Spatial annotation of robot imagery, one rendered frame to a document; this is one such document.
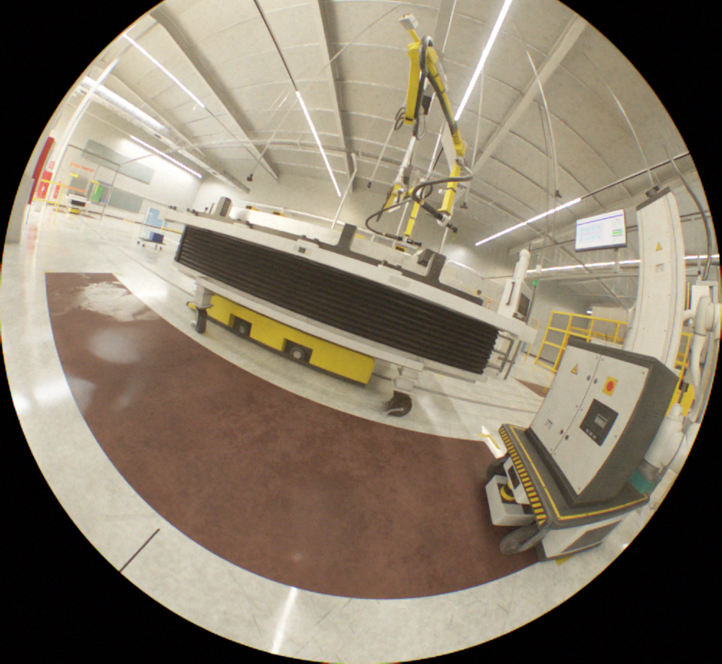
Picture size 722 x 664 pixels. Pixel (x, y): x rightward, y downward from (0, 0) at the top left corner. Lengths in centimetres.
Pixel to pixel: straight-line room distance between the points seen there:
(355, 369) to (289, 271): 82
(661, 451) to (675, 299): 64
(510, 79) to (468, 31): 242
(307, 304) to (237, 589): 144
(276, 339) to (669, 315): 242
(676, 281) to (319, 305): 205
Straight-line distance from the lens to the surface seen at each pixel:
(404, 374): 130
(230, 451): 93
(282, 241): 113
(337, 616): 76
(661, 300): 141
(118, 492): 87
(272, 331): 168
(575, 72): 1056
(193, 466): 88
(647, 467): 136
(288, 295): 142
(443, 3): 260
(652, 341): 137
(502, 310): 396
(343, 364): 157
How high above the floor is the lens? 73
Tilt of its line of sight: 5 degrees down
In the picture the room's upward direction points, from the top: 19 degrees clockwise
